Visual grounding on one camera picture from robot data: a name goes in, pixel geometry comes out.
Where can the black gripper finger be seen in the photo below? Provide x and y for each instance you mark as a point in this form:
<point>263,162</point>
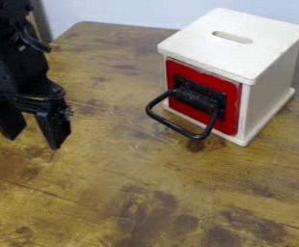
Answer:
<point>54,127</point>
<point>12,122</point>

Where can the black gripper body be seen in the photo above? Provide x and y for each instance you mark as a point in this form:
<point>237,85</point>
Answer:
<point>25,87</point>

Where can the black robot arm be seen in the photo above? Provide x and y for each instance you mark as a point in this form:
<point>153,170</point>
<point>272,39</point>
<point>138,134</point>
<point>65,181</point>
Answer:
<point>17,32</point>

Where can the red drawer front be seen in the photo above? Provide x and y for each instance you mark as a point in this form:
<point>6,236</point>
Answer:
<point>228,124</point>

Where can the white wooden box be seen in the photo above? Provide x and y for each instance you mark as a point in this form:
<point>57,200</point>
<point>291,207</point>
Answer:
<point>252,51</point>

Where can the black metal drawer handle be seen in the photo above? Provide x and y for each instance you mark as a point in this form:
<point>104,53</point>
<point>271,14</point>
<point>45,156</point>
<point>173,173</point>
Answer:
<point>199,97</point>

